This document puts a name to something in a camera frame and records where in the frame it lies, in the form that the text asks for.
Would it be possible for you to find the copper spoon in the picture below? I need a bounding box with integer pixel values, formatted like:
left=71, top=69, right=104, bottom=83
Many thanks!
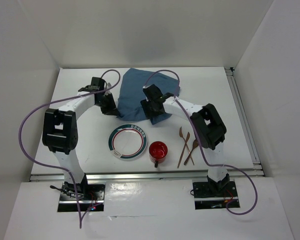
left=183, top=139, right=199, bottom=166

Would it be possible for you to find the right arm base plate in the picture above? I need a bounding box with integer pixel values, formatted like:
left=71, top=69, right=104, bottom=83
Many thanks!
left=189, top=181, right=240, bottom=210

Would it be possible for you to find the white plate green red rim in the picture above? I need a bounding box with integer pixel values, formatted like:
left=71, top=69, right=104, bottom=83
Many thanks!
left=108, top=123, right=148, bottom=162

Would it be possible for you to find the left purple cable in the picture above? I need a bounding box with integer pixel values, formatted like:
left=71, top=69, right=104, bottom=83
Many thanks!
left=18, top=69, right=122, bottom=230

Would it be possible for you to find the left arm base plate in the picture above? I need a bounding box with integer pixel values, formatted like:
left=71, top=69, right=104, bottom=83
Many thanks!
left=49, top=183, right=106, bottom=213

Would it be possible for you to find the aluminium rail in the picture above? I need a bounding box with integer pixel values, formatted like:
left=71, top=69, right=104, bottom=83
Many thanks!
left=224, top=67, right=263, bottom=170
left=29, top=169, right=266, bottom=182

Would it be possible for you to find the aluminium rail right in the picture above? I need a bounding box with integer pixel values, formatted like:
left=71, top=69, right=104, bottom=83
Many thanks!
left=224, top=67, right=263, bottom=170

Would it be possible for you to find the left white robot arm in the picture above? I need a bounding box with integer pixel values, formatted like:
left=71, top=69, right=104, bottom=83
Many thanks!
left=42, top=77, right=120, bottom=200

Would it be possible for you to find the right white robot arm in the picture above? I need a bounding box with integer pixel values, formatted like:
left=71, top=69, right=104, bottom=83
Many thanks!
left=140, top=84, right=230, bottom=196

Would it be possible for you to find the red mug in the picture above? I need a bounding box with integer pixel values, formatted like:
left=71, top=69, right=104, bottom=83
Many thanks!
left=148, top=141, right=168, bottom=168

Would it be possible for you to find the blue cloth placemat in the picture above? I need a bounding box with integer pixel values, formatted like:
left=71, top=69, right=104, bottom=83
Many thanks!
left=117, top=68, right=180, bottom=122

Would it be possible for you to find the aluminium rail front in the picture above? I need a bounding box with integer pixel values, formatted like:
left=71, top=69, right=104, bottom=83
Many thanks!
left=29, top=169, right=266, bottom=182

